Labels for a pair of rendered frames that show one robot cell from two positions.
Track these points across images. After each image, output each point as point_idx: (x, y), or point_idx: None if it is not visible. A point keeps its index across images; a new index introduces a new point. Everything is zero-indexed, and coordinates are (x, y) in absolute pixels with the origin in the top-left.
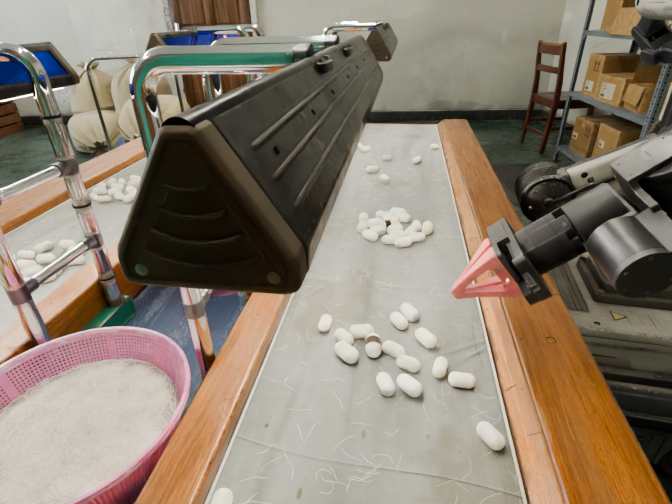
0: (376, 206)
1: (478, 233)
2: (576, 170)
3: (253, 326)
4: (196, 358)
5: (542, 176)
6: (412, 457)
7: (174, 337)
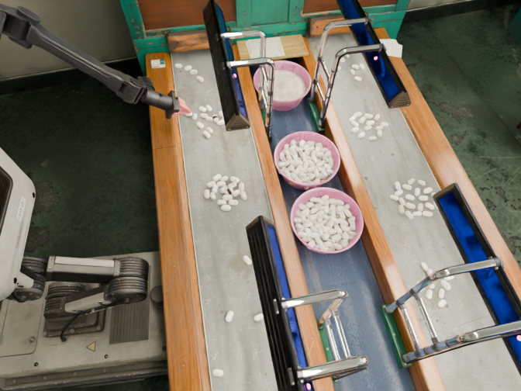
0: (242, 219)
1: (180, 188)
2: (108, 261)
3: (253, 111)
4: (277, 124)
5: (132, 259)
6: (199, 96)
7: (292, 129)
